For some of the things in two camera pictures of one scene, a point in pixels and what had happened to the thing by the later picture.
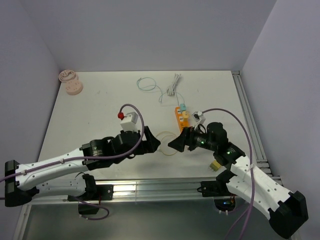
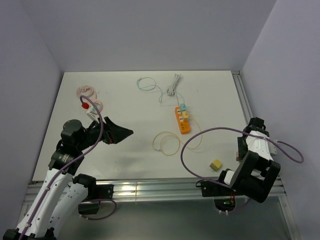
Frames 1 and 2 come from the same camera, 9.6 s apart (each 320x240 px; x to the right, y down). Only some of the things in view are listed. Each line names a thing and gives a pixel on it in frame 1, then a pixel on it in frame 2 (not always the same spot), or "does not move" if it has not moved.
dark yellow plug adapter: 215,165 does not move
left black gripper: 150,145 to 113,133
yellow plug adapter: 185,115 does not move
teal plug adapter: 183,107 does not move
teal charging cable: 181,95 to 145,90
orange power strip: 182,123 does not move
